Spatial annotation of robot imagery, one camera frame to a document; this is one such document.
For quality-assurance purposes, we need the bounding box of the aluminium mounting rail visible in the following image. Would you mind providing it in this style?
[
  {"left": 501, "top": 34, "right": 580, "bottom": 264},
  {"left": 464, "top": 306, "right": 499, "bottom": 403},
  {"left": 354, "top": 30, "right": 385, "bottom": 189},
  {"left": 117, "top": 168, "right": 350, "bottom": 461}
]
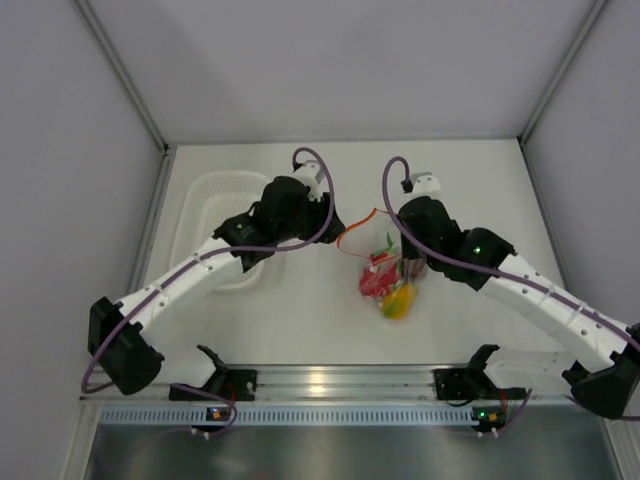
[{"left": 79, "top": 363, "right": 571, "bottom": 404}]

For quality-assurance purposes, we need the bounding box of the white perforated plastic basket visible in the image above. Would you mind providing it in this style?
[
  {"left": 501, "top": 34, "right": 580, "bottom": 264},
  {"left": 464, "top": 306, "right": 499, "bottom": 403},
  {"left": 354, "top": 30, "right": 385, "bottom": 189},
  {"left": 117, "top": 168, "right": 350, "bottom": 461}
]
[{"left": 169, "top": 170, "right": 270, "bottom": 268}]

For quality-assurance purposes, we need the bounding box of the clear zip top bag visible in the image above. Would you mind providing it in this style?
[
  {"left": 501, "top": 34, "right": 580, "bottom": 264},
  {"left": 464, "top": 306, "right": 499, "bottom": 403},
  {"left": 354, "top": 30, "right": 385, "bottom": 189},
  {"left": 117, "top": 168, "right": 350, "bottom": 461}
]
[{"left": 337, "top": 207, "right": 426, "bottom": 324}]

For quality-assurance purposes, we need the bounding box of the fake yellow mango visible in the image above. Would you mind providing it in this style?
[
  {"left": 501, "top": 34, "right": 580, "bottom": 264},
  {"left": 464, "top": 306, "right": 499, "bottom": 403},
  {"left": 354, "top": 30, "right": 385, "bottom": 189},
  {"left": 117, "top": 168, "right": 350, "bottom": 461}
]
[{"left": 380, "top": 284, "right": 418, "bottom": 320}]

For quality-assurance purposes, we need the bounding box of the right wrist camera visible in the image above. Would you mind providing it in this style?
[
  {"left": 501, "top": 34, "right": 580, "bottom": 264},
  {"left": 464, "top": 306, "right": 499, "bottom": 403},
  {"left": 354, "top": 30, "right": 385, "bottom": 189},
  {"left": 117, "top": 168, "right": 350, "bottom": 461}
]
[{"left": 401, "top": 172, "right": 441, "bottom": 198}]

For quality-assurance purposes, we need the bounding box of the fake red dragon fruit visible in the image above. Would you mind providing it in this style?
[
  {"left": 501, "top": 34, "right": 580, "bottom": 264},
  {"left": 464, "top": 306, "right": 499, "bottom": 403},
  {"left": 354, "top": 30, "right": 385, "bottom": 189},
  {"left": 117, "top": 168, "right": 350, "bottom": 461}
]
[{"left": 358, "top": 233, "right": 403, "bottom": 299}]

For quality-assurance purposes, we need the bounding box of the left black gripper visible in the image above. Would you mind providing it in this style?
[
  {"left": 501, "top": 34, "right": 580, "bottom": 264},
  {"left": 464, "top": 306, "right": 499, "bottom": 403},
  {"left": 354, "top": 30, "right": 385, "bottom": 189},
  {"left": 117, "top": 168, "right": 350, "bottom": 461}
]
[{"left": 275, "top": 191, "right": 345, "bottom": 245}]

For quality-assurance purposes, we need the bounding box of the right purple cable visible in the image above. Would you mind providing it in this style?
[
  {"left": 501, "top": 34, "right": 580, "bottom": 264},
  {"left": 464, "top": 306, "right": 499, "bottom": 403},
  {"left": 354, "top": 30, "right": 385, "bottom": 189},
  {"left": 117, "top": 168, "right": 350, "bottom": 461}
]
[{"left": 382, "top": 156, "right": 640, "bottom": 346}]

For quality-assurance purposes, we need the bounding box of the white slotted cable duct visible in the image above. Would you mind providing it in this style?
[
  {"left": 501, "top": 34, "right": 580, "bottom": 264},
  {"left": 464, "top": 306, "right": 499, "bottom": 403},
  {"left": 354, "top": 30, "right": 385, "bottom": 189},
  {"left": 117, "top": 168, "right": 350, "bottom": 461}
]
[{"left": 100, "top": 404, "right": 499, "bottom": 427}]

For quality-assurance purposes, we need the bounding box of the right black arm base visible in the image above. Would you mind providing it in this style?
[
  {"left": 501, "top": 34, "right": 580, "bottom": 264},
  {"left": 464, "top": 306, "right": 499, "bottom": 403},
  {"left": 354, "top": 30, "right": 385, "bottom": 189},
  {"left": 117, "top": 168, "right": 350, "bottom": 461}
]
[{"left": 433, "top": 368, "right": 474, "bottom": 402}]

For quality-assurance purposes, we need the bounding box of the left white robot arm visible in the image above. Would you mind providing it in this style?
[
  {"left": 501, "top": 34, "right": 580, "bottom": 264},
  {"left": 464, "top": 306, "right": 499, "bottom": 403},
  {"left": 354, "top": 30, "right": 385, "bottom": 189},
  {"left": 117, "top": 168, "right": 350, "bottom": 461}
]
[{"left": 88, "top": 176, "right": 344, "bottom": 400}]

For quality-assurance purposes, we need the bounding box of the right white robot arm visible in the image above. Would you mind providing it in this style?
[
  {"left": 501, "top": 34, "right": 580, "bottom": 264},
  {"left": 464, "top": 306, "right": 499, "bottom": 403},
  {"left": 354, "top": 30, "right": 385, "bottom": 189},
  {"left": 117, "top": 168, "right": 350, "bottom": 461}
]
[{"left": 398, "top": 196, "right": 639, "bottom": 419}]

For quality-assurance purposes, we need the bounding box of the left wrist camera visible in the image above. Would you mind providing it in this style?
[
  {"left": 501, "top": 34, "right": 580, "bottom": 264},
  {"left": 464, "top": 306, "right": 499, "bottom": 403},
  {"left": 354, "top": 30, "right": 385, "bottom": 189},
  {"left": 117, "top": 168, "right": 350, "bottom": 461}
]
[{"left": 292, "top": 160, "right": 326, "bottom": 202}]

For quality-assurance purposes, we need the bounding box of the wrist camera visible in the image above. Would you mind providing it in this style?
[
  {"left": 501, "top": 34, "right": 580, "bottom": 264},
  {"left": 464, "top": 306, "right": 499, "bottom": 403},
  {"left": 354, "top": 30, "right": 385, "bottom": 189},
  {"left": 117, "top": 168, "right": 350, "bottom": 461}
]
[
  {"left": 401, "top": 172, "right": 441, "bottom": 198},
  {"left": 292, "top": 160, "right": 326, "bottom": 202}
]

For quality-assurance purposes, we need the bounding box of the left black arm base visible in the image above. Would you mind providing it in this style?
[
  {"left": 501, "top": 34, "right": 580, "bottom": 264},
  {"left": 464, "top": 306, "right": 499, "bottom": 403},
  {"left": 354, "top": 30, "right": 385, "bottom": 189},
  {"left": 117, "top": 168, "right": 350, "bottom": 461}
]
[{"left": 168, "top": 368, "right": 258, "bottom": 402}]

